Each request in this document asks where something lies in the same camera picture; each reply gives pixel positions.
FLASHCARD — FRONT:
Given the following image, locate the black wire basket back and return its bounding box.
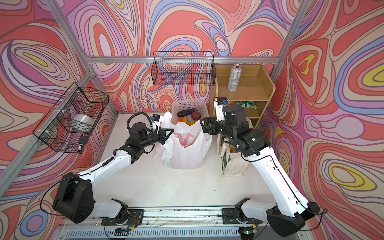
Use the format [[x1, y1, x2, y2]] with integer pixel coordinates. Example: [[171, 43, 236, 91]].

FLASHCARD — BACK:
[[151, 51, 216, 86]]

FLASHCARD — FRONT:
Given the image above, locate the black wire basket left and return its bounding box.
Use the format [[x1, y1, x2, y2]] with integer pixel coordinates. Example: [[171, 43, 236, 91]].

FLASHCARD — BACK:
[[33, 83, 110, 154]]

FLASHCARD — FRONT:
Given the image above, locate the black wire basket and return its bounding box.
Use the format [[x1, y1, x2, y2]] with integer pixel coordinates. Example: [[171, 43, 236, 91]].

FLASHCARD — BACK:
[[151, 51, 216, 86], [33, 83, 110, 154]]

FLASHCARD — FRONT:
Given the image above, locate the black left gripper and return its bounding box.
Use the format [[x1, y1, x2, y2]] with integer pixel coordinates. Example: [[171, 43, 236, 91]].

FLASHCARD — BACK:
[[138, 128, 174, 150]]

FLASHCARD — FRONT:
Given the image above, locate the cream canvas tote bag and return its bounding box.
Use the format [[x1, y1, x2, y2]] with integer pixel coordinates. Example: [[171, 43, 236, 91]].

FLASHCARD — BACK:
[[217, 135, 249, 177]]

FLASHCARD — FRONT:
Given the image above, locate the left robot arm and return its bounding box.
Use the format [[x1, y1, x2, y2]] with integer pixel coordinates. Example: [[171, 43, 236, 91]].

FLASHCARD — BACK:
[[53, 113, 175, 225]]

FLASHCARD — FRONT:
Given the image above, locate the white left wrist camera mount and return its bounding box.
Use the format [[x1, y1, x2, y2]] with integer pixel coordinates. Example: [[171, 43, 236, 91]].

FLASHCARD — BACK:
[[151, 114, 164, 134]]

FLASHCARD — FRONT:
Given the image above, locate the white plastic perforated basket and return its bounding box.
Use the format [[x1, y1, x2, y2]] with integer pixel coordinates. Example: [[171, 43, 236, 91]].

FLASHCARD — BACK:
[[171, 100, 209, 125]]

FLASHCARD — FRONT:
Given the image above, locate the green snack bag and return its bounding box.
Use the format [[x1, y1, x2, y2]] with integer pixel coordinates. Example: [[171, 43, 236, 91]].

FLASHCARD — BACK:
[[237, 102, 257, 109]]

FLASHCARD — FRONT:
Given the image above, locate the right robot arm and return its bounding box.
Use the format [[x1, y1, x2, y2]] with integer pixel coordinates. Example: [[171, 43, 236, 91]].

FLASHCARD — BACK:
[[201, 98, 321, 237]]

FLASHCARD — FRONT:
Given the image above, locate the dark red toy fruit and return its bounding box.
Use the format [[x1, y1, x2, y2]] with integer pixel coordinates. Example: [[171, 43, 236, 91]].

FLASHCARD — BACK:
[[191, 112, 202, 121]]

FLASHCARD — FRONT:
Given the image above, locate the silver drink can back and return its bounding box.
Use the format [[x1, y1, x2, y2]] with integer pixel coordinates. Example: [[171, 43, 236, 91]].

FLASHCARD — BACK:
[[228, 64, 242, 92]]

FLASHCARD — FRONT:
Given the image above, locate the wooden shelf unit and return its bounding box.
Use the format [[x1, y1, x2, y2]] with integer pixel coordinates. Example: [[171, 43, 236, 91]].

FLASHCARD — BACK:
[[208, 64, 276, 128]]

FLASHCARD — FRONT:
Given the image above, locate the white plastic grocery bag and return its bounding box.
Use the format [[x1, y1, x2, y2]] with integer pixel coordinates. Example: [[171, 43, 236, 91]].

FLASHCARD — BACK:
[[155, 112, 212, 170]]

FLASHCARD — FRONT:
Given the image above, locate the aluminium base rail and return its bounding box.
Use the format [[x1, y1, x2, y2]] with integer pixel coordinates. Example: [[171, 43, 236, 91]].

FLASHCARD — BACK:
[[53, 205, 310, 240]]

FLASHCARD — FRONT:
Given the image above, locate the purple toy eggplant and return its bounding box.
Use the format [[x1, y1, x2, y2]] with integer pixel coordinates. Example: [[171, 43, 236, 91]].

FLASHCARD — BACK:
[[177, 107, 201, 118]]

